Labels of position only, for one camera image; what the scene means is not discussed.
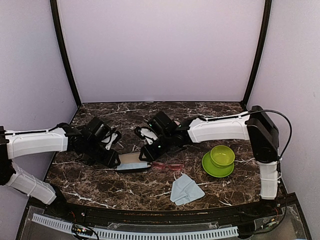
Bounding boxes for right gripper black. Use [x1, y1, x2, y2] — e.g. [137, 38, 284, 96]
[139, 132, 174, 163]

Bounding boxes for pink translucent sunglasses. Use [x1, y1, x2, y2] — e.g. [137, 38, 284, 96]
[151, 161, 184, 171]

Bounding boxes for light blue cloth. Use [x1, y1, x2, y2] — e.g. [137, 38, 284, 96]
[170, 174, 205, 206]
[116, 161, 149, 171]

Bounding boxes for black glasses case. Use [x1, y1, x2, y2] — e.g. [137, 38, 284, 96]
[115, 152, 151, 173]

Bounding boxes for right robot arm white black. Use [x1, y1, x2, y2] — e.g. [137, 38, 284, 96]
[134, 105, 283, 217]

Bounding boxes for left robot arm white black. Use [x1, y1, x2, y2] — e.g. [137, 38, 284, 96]
[0, 117, 122, 218]

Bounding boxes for green plate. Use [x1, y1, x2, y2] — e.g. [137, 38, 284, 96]
[201, 152, 235, 178]

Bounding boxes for green bowl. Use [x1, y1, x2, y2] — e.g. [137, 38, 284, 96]
[210, 145, 236, 168]

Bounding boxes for white slotted cable duct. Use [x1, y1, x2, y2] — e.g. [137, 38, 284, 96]
[31, 213, 239, 240]

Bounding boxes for black front rail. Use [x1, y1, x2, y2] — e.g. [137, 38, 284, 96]
[42, 200, 284, 226]

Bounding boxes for left black frame post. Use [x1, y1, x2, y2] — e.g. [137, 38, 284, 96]
[49, 0, 82, 108]

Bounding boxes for black frame post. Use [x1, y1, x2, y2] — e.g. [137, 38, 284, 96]
[49, 0, 82, 108]
[240, 0, 273, 109]

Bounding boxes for right black frame post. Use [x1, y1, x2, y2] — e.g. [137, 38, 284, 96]
[240, 0, 273, 109]

